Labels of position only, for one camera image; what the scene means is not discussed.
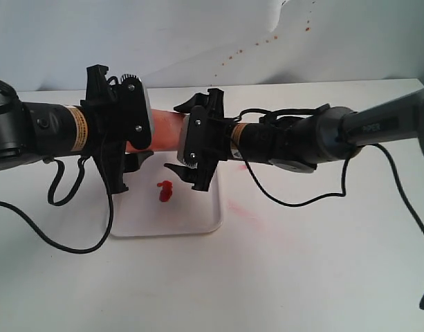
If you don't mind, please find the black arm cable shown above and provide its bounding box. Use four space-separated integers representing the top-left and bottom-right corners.
0 77 126 255
237 107 424 311

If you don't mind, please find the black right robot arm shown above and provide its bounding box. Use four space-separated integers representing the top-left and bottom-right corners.
165 89 424 192

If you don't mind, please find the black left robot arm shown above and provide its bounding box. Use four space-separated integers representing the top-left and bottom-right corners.
0 65 154 194

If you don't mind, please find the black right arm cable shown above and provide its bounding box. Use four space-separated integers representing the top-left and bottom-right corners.
237 107 424 311

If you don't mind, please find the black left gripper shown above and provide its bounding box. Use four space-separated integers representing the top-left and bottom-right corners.
81 64 154 192

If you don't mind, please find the red ketchup blob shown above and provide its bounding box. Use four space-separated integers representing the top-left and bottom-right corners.
157 180 173 203

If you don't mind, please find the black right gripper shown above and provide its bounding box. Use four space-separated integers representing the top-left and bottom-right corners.
164 88 232 191

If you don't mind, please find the ketchup squeeze bottle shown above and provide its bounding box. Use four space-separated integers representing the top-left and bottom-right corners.
126 109 185 154

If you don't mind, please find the white rectangular plastic tray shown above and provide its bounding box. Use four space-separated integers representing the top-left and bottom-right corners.
111 167 222 238

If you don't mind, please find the white backdrop paper sheet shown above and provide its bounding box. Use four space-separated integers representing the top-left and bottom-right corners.
0 1 424 91

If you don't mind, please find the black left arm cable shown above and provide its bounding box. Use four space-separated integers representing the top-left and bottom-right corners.
0 77 126 255

